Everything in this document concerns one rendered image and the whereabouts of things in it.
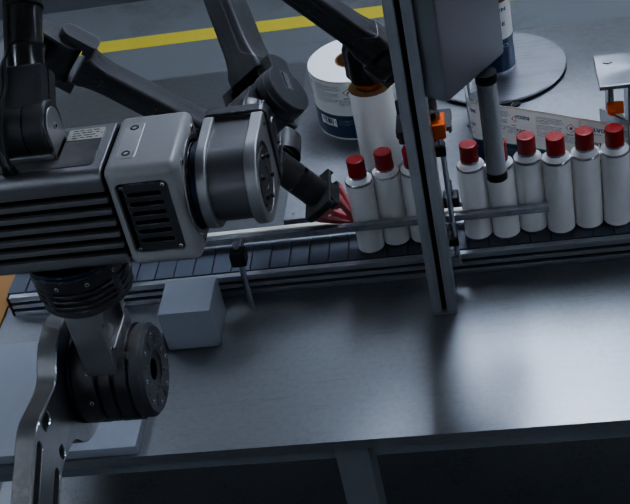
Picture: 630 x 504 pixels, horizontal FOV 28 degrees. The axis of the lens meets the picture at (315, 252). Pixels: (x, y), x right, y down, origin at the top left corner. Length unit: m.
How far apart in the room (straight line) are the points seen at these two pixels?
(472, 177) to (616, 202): 0.27
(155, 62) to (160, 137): 3.59
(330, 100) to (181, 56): 2.54
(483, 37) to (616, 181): 0.42
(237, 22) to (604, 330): 0.85
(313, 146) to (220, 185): 1.16
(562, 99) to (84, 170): 1.41
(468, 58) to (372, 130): 0.55
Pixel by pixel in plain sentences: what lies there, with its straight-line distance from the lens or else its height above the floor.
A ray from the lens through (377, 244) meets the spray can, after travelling 2.38.
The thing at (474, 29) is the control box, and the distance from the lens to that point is 2.05.
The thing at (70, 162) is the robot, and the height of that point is 1.53.
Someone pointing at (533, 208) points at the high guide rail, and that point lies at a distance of 2.31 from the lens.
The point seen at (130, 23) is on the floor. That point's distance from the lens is 5.58.
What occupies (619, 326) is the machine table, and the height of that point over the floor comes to 0.83.
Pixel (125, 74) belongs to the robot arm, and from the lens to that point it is 2.26.
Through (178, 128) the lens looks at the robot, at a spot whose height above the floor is 1.53.
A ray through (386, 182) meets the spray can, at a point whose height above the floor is 1.03.
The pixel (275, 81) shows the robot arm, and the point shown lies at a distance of 1.77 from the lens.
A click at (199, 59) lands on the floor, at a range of 5.13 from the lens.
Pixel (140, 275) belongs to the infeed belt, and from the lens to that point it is 2.50.
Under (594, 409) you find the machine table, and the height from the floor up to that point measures 0.83.
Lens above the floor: 2.33
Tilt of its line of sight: 37 degrees down
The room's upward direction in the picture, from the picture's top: 13 degrees counter-clockwise
